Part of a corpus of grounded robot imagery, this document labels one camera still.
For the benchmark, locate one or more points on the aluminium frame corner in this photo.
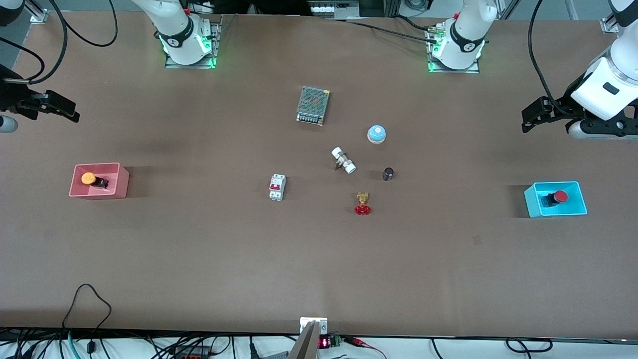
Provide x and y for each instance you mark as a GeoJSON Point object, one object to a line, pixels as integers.
{"type": "Point", "coordinates": [608, 25]}
{"type": "Point", "coordinates": [39, 15]}

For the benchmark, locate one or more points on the blue dome button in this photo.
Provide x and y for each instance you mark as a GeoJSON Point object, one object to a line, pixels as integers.
{"type": "Point", "coordinates": [377, 133]}

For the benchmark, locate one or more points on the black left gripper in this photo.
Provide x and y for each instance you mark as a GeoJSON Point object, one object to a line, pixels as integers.
{"type": "Point", "coordinates": [561, 105]}

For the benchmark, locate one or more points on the small dark cylinder knob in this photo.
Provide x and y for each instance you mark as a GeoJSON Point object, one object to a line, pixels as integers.
{"type": "Point", "coordinates": [388, 174]}

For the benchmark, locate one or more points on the pink plastic bin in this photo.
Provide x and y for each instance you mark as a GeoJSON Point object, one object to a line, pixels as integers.
{"type": "Point", "coordinates": [112, 187]}

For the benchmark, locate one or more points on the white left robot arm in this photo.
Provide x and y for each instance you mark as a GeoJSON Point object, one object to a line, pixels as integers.
{"type": "Point", "coordinates": [610, 75]}

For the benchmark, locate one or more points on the blue plastic bin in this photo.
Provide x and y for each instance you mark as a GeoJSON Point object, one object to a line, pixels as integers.
{"type": "Point", "coordinates": [538, 207]}

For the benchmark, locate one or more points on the white red circuit breaker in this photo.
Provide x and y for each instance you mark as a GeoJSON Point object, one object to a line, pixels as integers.
{"type": "Point", "coordinates": [277, 187]}

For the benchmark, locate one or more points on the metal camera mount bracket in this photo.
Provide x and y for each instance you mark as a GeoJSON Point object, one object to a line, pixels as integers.
{"type": "Point", "coordinates": [311, 324]}

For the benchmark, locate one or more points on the red clip lead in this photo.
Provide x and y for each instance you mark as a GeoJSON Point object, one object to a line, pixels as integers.
{"type": "Point", "coordinates": [366, 344]}

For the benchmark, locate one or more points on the red LED display module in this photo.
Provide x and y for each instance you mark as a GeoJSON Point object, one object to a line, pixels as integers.
{"type": "Point", "coordinates": [326, 342]}

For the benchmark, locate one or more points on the metal mesh power supply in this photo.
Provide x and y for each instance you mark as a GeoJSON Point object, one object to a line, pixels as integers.
{"type": "Point", "coordinates": [312, 102]}

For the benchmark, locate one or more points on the red push button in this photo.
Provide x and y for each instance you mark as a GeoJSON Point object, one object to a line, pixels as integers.
{"type": "Point", "coordinates": [561, 196]}

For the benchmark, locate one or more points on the yellow push button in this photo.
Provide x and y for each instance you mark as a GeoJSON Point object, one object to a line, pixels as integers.
{"type": "Point", "coordinates": [88, 178]}

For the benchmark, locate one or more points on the grey terminal block device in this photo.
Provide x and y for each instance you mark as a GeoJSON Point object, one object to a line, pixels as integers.
{"type": "Point", "coordinates": [331, 9]}

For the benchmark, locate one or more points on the white pipe fitting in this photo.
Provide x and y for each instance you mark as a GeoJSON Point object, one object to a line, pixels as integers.
{"type": "Point", "coordinates": [344, 160]}

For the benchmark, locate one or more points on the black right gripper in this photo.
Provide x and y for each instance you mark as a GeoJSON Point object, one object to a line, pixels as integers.
{"type": "Point", "coordinates": [11, 97]}

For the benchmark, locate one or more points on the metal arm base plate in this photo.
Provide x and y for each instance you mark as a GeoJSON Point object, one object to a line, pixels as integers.
{"type": "Point", "coordinates": [215, 45]}
{"type": "Point", "coordinates": [473, 70]}

